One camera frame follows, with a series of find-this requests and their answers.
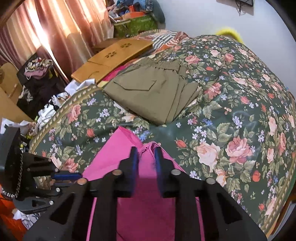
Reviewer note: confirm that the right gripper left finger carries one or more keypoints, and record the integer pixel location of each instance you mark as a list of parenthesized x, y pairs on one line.
[(87, 210)]

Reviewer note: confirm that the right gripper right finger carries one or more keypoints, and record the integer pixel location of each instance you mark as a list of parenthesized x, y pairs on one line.
[(203, 209)]

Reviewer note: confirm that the pink pants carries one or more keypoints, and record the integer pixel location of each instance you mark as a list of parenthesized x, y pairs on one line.
[(145, 216)]

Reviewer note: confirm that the floral bedspread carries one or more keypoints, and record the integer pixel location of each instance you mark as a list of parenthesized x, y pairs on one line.
[(238, 128)]

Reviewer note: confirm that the clutter clothes heap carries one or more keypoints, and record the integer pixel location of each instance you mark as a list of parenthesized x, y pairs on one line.
[(41, 90)]

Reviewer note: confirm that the olive green folded pants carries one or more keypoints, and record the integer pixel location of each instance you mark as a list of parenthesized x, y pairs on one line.
[(154, 90)]

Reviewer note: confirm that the wooden lap table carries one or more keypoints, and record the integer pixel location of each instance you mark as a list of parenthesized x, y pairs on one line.
[(110, 58)]

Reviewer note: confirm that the pink striped curtain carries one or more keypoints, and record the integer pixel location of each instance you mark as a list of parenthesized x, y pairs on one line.
[(67, 30)]

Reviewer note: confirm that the green storage box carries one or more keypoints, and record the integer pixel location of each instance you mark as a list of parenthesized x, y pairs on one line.
[(135, 26)]

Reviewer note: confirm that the yellow fluffy pillow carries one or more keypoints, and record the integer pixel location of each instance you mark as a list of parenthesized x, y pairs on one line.
[(230, 32)]

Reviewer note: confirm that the striped patchwork cloth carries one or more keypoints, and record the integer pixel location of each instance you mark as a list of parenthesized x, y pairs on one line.
[(163, 39)]

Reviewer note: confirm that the blue clothes pile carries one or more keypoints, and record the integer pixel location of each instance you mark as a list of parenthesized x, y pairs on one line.
[(118, 9)]

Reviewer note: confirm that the wall mounted monitor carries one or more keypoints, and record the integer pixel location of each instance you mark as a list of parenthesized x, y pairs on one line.
[(240, 4)]

